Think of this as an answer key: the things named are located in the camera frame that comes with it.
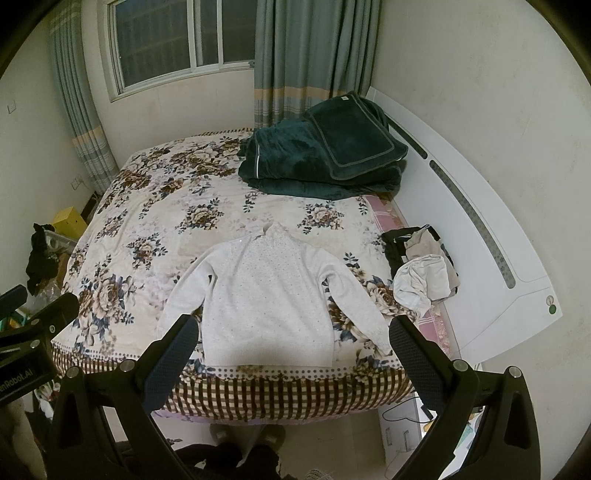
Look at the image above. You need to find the white knit sweater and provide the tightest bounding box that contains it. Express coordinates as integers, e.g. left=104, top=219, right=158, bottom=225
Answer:
left=158, top=223, right=391, bottom=368

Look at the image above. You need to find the black clothing on clutter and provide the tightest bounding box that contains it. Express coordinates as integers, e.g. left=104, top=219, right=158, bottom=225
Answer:
left=26, top=223, right=58, bottom=296

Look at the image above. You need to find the pile of small clothes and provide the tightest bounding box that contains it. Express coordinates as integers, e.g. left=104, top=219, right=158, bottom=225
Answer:
left=381, top=225, right=460, bottom=317

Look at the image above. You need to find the white bedside cabinet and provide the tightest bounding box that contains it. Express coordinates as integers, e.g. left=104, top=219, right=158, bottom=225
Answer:
left=378, top=391, right=437, bottom=479

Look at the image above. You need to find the yellow box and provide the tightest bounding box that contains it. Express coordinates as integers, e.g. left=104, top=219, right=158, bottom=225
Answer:
left=51, top=207, right=87, bottom=240

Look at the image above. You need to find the white bed headboard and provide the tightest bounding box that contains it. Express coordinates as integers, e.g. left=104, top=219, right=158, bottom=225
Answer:
left=367, top=88, right=562, bottom=365

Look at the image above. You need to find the floral bed blanket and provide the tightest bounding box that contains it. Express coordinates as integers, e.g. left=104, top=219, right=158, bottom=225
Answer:
left=52, top=131, right=412, bottom=423

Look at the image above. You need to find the teal striped left curtain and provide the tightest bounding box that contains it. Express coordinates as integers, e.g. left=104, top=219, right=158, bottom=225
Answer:
left=49, top=1, right=119, bottom=194

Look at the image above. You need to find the teal striped curtain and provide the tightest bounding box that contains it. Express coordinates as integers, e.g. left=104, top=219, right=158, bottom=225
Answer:
left=49, top=1, right=119, bottom=194
left=253, top=0, right=382, bottom=128

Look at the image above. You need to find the dark green folded blanket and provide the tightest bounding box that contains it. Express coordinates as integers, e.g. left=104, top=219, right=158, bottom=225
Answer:
left=238, top=92, right=409, bottom=200

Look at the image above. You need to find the teal striped right curtain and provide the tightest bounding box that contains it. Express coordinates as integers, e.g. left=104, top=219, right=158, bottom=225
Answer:
left=253, top=0, right=382, bottom=128

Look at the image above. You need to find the black cable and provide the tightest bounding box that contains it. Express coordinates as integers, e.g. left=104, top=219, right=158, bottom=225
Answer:
left=382, top=393, right=435, bottom=424

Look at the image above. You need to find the window with white frame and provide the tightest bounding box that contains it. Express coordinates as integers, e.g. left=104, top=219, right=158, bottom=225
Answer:
left=104, top=1, right=256, bottom=95

